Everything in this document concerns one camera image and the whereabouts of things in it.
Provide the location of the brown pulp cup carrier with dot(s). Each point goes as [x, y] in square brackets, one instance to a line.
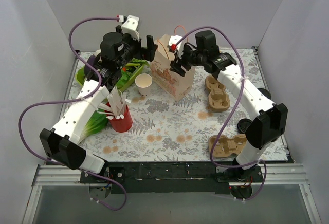
[218, 99]

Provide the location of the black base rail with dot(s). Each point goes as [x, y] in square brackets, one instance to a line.
[167, 177]

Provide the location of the black paper coffee cup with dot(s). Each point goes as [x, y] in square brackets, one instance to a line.
[265, 92]

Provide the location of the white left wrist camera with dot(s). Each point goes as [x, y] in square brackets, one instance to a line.
[131, 27]

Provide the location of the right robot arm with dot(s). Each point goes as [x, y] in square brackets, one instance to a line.
[268, 119]

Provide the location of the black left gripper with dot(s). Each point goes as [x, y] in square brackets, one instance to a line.
[143, 47]

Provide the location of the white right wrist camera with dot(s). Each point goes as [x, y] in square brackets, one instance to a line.
[174, 46]

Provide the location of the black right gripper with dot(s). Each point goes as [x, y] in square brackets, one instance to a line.
[183, 59]

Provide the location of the green toy lettuce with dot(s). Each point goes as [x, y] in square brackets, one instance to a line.
[95, 124]

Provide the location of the single brown pulp carrier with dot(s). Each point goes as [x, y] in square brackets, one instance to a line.
[226, 146]

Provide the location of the green vegetable tray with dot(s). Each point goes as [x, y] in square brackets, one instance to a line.
[130, 72]

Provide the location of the floral patterned table mat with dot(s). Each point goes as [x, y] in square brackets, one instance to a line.
[164, 129]

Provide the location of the white paper coffee cup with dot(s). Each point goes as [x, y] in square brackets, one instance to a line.
[143, 83]

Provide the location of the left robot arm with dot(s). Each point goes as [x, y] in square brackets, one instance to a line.
[102, 72]

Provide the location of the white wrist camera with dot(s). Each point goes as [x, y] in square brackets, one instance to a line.
[174, 46]
[131, 27]

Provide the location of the red cup holder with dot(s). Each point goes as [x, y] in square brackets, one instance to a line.
[121, 125]

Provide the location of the kraft paper takeout bag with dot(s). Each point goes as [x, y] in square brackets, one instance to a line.
[174, 84]

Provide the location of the aluminium frame rail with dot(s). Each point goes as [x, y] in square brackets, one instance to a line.
[53, 175]

